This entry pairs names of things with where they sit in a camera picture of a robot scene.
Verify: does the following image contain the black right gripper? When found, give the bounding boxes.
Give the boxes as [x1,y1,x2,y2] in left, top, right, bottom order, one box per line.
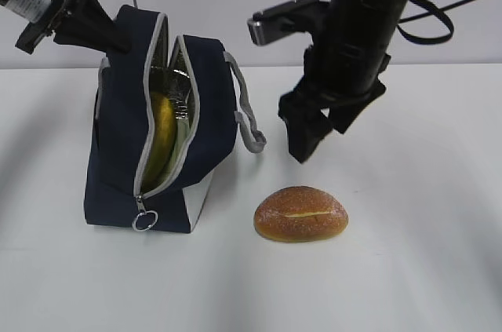
[278,33,391,163]

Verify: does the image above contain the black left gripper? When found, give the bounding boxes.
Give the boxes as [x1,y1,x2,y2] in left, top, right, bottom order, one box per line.
[1,0,130,54]

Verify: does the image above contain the brown bread roll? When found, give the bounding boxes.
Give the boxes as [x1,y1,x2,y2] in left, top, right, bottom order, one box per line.
[253,186,349,243]

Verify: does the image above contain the navy blue lunch bag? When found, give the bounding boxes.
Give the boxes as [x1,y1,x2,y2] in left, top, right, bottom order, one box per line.
[83,5,267,233]

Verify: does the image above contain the yellow banana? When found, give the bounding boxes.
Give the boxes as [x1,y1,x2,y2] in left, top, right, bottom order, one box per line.
[141,91,177,192]

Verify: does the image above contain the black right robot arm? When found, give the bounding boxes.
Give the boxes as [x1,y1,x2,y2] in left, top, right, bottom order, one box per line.
[278,0,408,163]

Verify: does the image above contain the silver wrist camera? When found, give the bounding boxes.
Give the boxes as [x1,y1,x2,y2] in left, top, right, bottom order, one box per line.
[247,0,329,46]

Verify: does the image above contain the black cable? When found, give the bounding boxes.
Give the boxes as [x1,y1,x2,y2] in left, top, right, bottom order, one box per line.
[396,0,502,44]

